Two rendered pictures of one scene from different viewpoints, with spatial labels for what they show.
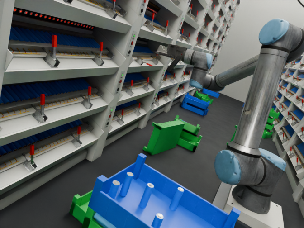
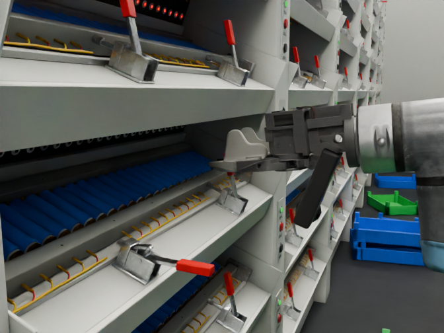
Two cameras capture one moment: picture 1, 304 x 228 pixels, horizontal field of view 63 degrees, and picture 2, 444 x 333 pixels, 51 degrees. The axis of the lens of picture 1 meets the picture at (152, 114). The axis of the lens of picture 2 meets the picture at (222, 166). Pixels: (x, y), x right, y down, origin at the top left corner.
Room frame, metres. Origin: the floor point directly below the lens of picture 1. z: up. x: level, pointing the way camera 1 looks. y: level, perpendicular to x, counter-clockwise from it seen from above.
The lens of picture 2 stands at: (1.00, 0.03, 0.71)
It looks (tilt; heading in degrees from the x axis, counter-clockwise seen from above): 9 degrees down; 7
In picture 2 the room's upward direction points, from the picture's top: straight up
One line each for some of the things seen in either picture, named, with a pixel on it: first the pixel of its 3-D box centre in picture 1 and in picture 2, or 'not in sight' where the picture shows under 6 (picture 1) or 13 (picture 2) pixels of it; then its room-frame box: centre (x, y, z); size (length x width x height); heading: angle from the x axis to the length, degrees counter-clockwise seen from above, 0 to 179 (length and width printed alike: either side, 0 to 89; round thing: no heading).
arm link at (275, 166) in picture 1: (263, 169); not in sight; (1.14, -0.61, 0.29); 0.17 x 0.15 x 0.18; 117
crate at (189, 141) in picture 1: (181, 135); not in sight; (1.88, -0.28, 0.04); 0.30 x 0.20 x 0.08; 75
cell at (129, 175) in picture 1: (126, 184); not in sight; (0.54, 0.00, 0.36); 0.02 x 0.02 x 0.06
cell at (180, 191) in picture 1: (176, 198); not in sight; (0.56, -0.13, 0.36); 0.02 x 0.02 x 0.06
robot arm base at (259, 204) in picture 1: (253, 192); not in sight; (1.14, -0.62, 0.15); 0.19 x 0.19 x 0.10
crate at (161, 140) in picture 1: (164, 135); not in sight; (1.60, -0.13, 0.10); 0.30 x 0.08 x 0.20; 148
